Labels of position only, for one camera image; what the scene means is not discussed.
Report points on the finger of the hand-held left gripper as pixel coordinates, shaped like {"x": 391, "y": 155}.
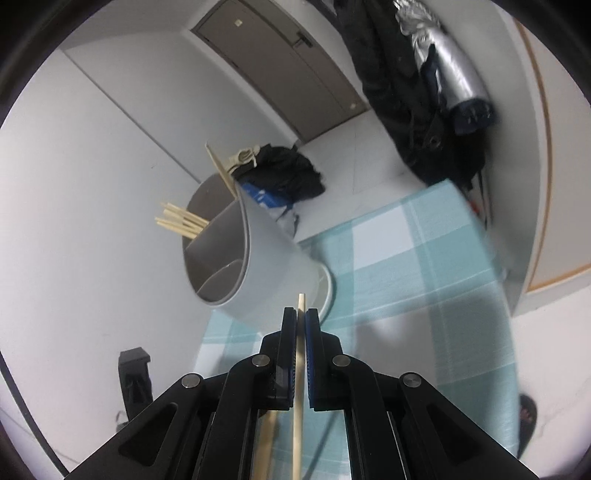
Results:
{"x": 136, "y": 378}

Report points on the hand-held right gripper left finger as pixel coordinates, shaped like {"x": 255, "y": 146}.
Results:
{"x": 290, "y": 350}

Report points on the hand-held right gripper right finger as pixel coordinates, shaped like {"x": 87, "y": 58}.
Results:
{"x": 312, "y": 350}

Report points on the wooden chopstick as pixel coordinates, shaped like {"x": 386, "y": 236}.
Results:
{"x": 221, "y": 170}
{"x": 298, "y": 415}
{"x": 178, "y": 225}
{"x": 184, "y": 218}
{"x": 265, "y": 438}
{"x": 175, "y": 230}
{"x": 184, "y": 213}
{"x": 182, "y": 222}

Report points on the white divided utensil holder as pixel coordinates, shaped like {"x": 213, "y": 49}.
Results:
{"x": 272, "y": 263}

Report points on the teal checked tablecloth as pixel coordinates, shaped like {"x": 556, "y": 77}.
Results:
{"x": 415, "y": 258}

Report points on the blue cardboard box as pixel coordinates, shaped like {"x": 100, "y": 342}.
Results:
{"x": 258, "y": 194}

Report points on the black jacket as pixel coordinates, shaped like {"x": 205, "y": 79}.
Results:
{"x": 286, "y": 170}

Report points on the black hanging coat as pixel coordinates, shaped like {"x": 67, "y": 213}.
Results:
{"x": 415, "y": 92}

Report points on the grey door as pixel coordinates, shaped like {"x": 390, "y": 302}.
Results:
{"x": 295, "y": 69}

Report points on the silver folded umbrella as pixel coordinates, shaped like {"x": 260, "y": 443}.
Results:
{"x": 443, "y": 60}

